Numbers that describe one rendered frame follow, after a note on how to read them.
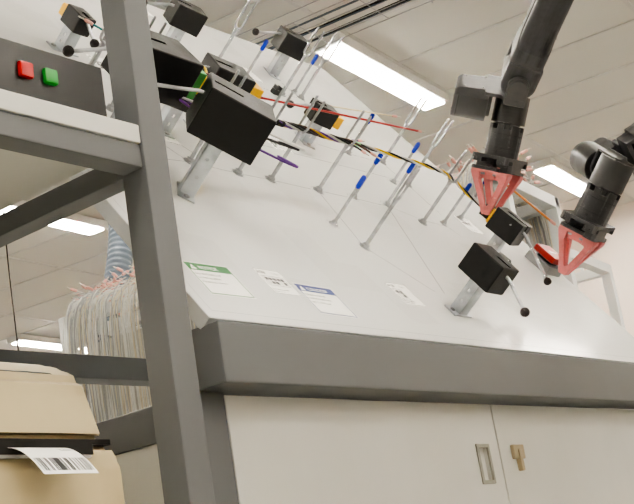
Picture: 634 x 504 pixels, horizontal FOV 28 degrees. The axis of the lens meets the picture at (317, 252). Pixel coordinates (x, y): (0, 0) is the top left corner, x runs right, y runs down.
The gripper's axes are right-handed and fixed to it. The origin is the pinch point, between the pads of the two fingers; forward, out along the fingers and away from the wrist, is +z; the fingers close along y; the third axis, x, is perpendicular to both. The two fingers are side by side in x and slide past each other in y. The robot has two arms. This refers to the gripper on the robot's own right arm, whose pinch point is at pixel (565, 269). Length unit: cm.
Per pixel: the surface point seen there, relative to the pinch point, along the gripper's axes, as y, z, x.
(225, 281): 82, 5, -10
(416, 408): 53, 16, 6
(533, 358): 26.4, 9.2, 9.2
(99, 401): -63, 100, -116
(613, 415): -3.9, 18.3, 16.8
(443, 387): 52, 12, 8
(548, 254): -21.2, 2.6, -10.1
